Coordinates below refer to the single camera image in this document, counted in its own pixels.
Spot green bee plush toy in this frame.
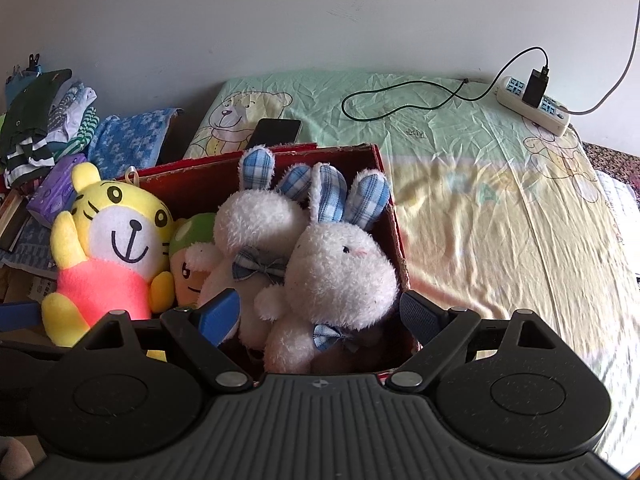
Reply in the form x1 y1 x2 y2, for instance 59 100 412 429
169 212 221 308

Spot white bunny with chain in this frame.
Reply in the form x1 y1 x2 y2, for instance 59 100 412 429
254 162 399 374

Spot yellow tiger plush toy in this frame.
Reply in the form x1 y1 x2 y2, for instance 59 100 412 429
41 162 175 347

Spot white bunny with blue bow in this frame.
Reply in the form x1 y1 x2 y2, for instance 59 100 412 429
196 145 311 350

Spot person's left hand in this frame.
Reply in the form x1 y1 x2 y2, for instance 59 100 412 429
0 436 47 480

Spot purple tissue pack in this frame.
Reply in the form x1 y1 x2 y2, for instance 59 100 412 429
27 153 87 229

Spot red cardboard box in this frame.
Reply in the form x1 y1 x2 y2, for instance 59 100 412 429
121 142 421 376

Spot blue patterned towel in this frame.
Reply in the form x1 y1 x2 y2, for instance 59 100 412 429
87 107 182 179

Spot pile of folded clothes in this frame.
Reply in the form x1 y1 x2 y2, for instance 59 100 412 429
1 53 100 188

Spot black smartphone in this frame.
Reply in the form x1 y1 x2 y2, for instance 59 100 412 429
246 118 302 148

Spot white power strip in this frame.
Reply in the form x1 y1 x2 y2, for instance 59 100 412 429
494 75 572 137

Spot floral covered side table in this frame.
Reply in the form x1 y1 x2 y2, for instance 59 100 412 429
582 143 640 198

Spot black charger adapter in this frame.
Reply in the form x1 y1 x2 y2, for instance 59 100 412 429
522 65 549 108

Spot grey power strip cord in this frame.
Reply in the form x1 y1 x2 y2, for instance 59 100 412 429
546 0 640 117

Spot black charger cable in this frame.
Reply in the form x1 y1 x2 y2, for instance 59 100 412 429
340 45 550 123

